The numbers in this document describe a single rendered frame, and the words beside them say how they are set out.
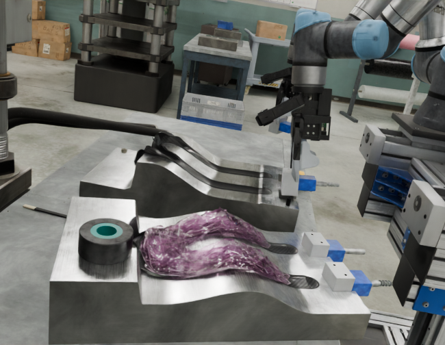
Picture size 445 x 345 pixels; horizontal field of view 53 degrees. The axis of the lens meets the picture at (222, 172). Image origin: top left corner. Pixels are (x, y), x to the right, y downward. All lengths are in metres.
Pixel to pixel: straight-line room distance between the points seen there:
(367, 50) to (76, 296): 0.68
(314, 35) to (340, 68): 6.74
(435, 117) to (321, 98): 0.52
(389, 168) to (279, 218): 0.52
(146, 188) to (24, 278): 0.33
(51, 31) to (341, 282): 7.12
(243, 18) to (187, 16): 0.88
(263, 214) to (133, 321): 0.43
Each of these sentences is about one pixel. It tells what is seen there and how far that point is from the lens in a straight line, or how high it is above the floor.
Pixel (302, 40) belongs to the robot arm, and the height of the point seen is 1.24.
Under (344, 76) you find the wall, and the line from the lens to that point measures 7.75.
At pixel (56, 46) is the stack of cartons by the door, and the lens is 7.64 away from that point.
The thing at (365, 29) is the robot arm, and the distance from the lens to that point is 0.94.
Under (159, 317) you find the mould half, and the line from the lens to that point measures 0.69.
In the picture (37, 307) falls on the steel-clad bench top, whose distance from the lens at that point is 0.79.
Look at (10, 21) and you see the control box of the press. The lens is 1.48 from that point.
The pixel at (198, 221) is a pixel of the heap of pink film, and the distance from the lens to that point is 0.83.
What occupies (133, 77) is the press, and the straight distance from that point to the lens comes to 5.00.
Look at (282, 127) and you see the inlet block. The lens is 1.50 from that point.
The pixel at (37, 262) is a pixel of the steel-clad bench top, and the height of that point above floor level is 0.80.
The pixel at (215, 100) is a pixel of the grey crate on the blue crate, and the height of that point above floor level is 0.33.
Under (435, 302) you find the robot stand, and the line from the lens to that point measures 1.11.
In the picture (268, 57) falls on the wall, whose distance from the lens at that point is 7.53.
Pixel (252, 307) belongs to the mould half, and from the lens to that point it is 0.71.
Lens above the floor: 1.29
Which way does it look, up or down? 21 degrees down
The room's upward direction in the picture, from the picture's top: 10 degrees clockwise
